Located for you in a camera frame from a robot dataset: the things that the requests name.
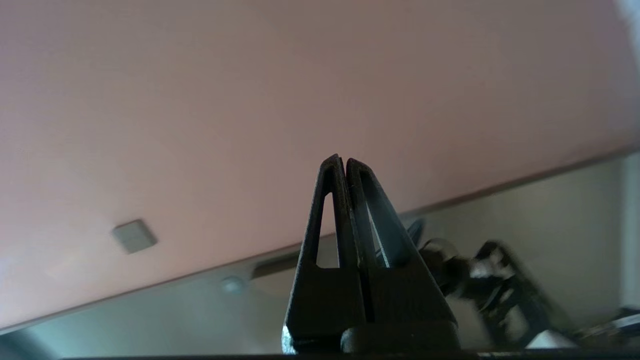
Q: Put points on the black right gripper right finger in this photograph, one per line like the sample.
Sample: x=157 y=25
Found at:
x=400 y=295

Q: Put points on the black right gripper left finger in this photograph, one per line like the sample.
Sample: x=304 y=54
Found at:
x=325 y=300

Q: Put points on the grey square wall plate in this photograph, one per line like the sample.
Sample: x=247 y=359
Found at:
x=134 y=236

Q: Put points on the small round grey knob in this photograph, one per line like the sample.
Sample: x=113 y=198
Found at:
x=233 y=285

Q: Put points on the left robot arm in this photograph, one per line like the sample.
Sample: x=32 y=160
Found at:
x=500 y=290

